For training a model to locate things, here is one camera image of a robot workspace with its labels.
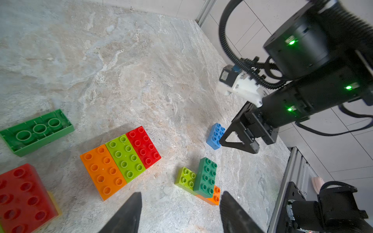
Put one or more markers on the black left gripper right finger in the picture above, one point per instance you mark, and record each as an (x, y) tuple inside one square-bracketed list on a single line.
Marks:
[(235, 219)]

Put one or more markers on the dark green lego brick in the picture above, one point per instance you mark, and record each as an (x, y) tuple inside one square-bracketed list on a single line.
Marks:
[(27, 137), (205, 180)]

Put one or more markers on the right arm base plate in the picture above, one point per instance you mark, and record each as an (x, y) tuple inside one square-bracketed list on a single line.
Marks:
[(334, 211)]

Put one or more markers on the beige round knob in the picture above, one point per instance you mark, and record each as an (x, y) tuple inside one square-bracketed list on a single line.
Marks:
[(317, 183)]

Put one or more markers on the long orange lego brick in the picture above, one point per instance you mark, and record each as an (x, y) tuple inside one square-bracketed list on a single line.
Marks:
[(103, 171)]

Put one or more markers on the metal corner frame post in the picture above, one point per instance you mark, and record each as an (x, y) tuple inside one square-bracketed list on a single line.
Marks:
[(204, 12)]

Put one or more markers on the blue lego brick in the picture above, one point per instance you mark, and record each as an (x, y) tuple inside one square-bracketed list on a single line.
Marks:
[(213, 140)]

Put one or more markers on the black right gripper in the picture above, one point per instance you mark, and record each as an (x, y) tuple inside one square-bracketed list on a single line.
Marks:
[(296, 102)]

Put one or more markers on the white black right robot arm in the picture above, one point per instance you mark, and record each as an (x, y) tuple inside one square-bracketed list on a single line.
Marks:
[(319, 58)]

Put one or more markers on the small orange lego brick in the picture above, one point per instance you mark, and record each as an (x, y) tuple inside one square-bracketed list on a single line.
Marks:
[(215, 200)]

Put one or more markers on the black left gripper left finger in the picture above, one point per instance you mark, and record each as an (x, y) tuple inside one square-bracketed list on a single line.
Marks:
[(127, 218)]

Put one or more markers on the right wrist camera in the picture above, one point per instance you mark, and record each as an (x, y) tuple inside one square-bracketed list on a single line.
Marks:
[(234, 80)]

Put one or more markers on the red lego brick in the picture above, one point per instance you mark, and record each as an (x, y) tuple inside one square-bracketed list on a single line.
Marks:
[(143, 146), (26, 205)]

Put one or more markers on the small lime green lego brick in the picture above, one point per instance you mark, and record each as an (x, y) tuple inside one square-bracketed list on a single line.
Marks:
[(186, 180)]

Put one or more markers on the yellow lego brick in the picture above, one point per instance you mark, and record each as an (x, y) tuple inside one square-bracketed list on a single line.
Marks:
[(55, 203)]

